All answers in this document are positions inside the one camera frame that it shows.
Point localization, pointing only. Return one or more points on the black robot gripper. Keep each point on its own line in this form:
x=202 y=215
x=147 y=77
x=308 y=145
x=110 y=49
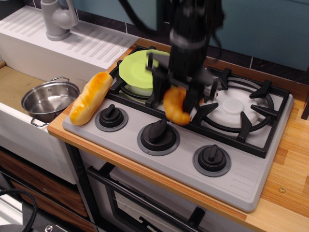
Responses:
x=183 y=68

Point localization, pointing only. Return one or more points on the orange toy croissant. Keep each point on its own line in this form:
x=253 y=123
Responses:
x=173 y=105

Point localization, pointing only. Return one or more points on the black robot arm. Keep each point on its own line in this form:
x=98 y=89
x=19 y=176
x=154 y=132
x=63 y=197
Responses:
x=193 y=23

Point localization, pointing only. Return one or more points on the light green plastic plate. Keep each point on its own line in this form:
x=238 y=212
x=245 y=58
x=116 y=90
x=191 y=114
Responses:
x=133 y=68

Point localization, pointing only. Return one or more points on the toy bread loaf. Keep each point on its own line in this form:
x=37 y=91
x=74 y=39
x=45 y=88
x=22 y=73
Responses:
x=90 y=99

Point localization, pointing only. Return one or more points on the small steel pot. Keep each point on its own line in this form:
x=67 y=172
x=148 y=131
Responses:
x=48 y=100

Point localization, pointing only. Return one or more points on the white left burner cap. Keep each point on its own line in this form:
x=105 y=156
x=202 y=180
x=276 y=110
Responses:
x=137 y=92

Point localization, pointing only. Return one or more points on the white burner cap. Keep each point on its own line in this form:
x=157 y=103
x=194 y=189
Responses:
x=231 y=103
x=137 y=92

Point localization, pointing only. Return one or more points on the white right burner cap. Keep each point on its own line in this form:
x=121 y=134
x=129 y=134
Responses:
x=231 y=103

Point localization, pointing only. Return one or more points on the black middle stove knob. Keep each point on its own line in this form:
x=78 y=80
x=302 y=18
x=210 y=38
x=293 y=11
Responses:
x=158 y=138

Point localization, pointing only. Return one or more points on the black stove knob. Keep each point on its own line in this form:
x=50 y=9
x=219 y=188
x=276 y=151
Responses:
x=158 y=138
x=111 y=119
x=212 y=161

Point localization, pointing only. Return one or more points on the black left burner grate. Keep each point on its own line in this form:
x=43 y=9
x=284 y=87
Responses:
x=148 y=106

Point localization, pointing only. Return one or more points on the black burner grate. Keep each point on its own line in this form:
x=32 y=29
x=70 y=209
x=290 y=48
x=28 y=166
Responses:
x=245 y=117
x=148 y=106

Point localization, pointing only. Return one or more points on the black left stove knob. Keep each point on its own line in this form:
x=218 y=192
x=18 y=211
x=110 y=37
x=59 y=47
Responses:
x=111 y=119

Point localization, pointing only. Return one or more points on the black right stove knob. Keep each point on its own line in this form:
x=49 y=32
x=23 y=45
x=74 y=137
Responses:
x=212 y=161

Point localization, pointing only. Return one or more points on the grey toy stove top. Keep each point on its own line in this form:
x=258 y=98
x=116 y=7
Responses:
x=240 y=187

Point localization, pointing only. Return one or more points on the black right burner grate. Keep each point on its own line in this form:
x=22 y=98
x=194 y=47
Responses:
x=245 y=117

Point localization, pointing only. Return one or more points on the toy oven door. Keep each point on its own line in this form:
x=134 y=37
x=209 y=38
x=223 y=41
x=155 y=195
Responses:
x=136 y=205

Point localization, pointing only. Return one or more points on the grey toy faucet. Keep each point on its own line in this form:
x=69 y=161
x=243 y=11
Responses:
x=58 y=21

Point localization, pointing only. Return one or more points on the wooden drawer fronts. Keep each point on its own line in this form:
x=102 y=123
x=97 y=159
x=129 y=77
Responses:
x=55 y=197

